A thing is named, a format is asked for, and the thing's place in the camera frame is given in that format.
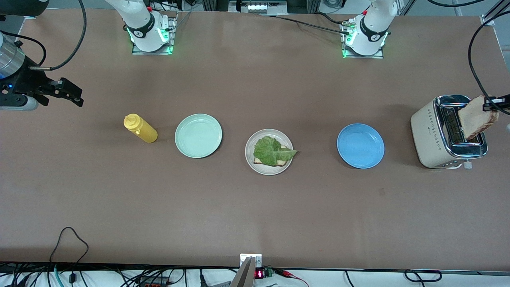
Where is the toasted bread slice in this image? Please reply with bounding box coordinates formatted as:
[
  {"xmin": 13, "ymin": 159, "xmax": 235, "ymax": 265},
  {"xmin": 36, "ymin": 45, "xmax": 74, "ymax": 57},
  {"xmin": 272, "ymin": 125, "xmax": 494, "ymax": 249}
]
[
  {"xmin": 457, "ymin": 95, "xmax": 499, "ymax": 141},
  {"xmin": 253, "ymin": 145, "xmax": 293, "ymax": 166}
]

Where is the yellow mustard squeeze bottle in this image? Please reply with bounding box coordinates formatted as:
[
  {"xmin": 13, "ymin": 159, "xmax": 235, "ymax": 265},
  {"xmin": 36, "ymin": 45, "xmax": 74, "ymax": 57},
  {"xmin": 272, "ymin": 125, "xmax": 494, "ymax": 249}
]
[{"xmin": 124, "ymin": 114, "xmax": 158, "ymax": 143}]

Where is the green lettuce leaf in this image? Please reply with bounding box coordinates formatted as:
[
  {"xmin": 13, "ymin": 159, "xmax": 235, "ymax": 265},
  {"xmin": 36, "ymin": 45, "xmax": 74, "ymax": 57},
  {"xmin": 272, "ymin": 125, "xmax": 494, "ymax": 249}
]
[{"xmin": 253, "ymin": 136, "xmax": 298, "ymax": 167}]

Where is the light green plate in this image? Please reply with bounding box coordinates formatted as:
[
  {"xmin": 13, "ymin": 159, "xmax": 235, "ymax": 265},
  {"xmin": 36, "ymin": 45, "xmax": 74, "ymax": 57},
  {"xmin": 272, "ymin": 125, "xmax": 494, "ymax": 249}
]
[{"xmin": 175, "ymin": 114, "xmax": 223, "ymax": 159}]

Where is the blue plate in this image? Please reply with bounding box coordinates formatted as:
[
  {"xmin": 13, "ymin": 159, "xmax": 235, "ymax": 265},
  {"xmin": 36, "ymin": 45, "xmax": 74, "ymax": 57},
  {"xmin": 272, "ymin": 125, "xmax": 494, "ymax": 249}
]
[{"xmin": 337, "ymin": 123, "xmax": 385, "ymax": 169}]

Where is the beige plate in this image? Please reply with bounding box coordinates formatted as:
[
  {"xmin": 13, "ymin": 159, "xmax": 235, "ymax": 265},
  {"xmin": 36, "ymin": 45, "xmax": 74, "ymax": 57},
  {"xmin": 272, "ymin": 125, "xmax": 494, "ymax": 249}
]
[{"xmin": 245, "ymin": 128, "xmax": 294, "ymax": 176}]

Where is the beige and chrome toaster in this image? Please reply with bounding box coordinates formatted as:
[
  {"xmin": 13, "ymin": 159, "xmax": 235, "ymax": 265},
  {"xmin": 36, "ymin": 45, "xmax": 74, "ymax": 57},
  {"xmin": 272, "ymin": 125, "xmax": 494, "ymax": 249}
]
[{"xmin": 410, "ymin": 94, "xmax": 488, "ymax": 170}]

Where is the white power strip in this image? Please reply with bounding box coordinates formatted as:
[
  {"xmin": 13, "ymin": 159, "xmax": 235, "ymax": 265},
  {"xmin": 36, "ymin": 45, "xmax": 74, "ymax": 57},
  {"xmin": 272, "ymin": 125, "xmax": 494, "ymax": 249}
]
[{"xmin": 229, "ymin": 0, "xmax": 287, "ymax": 13}]

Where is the grey metal beam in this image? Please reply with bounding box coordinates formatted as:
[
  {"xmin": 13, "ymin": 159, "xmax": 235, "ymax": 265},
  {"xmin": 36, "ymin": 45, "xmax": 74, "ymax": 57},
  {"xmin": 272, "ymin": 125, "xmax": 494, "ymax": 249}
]
[{"xmin": 230, "ymin": 257, "xmax": 255, "ymax": 287}]

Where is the red clip lead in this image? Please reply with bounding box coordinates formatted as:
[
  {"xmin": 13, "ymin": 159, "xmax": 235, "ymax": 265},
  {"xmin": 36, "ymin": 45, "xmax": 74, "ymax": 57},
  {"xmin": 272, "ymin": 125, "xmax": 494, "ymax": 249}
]
[{"xmin": 275, "ymin": 269, "xmax": 309, "ymax": 287}]

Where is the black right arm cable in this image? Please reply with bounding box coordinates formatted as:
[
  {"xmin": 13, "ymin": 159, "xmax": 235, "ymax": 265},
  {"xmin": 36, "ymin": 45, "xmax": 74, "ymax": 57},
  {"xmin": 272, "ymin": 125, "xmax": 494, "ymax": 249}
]
[{"xmin": 0, "ymin": 0, "xmax": 87, "ymax": 71}]

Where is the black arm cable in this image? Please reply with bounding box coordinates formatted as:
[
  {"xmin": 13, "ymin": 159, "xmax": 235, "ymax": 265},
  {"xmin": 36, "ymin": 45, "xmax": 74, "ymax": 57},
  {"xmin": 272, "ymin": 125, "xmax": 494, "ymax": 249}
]
[
  {"xmin": 467, "ymin": 16, "xmax": 510, "ymax": 100},
  {"xmin": 0, "ymin": 0, "xmax": 87, "ymax": 71}
]

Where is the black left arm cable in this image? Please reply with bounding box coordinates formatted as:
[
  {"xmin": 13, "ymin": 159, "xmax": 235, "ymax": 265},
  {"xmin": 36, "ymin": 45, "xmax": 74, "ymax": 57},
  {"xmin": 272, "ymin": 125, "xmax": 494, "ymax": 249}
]
[{"xmin": 467, "ymin": 16, "xmax": 510, "ymax": 100}]

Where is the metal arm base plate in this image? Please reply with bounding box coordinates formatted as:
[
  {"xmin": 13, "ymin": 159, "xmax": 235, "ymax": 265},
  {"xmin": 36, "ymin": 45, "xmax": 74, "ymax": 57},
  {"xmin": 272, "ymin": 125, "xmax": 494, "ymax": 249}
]
[
  {"xmin": 131, "ymin": 11, "xmax": 178, "ymax": 55},
  {"xmin": 341, "ymin": 18, "xmax": 385, "ymax": 59}
]

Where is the black looped cable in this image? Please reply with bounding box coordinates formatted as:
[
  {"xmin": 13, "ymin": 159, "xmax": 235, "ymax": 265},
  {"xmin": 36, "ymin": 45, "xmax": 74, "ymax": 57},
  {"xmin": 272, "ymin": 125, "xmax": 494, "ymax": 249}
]
[{"xmin": 49, "ymin": 226, "xmax": 89, "ymax": 284}]

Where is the black coiled cable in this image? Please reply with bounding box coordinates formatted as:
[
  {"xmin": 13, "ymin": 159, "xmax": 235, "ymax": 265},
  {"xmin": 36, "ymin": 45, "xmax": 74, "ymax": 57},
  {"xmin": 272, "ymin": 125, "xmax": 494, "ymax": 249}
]
[{"xmin": 404, "ymin": 269, "xmax": 443, "ymax": 283}]

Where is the thin black table cable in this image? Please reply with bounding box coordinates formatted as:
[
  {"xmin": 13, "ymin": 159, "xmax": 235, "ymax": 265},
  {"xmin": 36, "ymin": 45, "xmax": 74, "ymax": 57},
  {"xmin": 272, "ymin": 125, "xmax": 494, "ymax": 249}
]
[{"xmin": 259, "ymin": 14, "xmax": 351, "ymax": 35}]

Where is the white metal bracket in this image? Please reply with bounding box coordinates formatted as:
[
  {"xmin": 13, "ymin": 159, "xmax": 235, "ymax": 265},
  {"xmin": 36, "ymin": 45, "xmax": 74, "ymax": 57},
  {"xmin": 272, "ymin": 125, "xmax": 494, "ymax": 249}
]
[{"xmin": 240, "ymin": 254, "xmax": 263, "ymax": 267}]

